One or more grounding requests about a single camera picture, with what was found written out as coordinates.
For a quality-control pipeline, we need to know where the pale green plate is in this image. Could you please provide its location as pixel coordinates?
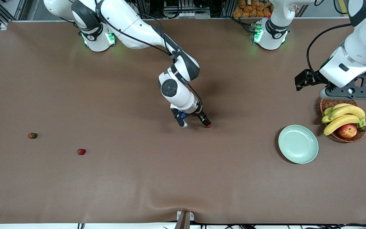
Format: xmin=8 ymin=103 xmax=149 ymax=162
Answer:
xmin=278 ymin=124 xmax=319 ymax=164

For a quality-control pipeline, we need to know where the brown wicker basket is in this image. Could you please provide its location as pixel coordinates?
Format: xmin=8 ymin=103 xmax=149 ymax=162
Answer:
xmin=320 ymin=98 xmax=366 ymax=143

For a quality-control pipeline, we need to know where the greenish yellow banana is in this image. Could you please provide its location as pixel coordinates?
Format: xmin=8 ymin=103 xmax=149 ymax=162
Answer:
xmin=323 ymin=103 xmax=354 ymax=116

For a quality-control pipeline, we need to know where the large yellow banana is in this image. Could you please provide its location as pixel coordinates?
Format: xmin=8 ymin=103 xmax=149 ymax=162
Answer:
xmin=322 ymin=105 xmax=366 ymax=124

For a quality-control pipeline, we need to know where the red apple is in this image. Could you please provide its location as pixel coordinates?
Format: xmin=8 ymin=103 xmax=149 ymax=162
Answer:
xmin=338 ymin=124 xmax=358 ymax=139

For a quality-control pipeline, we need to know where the brown table cover mat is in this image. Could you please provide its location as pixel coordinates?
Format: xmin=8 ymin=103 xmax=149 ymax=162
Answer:
xmin=0 ymin=17 xmax=366 ymax=225

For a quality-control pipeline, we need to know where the orange bread rolls pile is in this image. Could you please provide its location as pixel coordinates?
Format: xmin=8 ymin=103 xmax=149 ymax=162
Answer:
xmin=233 ymin=0 xmax=272 ymax=18

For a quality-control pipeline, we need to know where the white socket bar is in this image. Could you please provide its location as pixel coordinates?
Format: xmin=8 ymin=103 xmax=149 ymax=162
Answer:
xmin=164 ymin=11 xmax=211 ymax=18

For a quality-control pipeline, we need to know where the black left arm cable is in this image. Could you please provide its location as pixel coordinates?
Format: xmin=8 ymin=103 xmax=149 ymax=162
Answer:
xmin=306 ymin=23 xmax=352 ymax=78

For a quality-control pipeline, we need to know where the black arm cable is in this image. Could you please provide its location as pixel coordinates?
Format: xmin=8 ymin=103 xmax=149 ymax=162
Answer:
xmin=306 ymin=23 xmax=352 ymax=78
xmin=96 ymin=0 xmax=203 ymax=107

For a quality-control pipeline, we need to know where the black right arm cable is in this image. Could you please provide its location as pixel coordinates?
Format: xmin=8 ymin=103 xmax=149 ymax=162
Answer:
xmin=96 ymin=0 xmax=203 ymax=107

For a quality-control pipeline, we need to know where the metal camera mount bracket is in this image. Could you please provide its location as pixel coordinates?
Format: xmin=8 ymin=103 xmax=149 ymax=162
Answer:
xmin=174 ymin=211 xmax=195 ymax=229

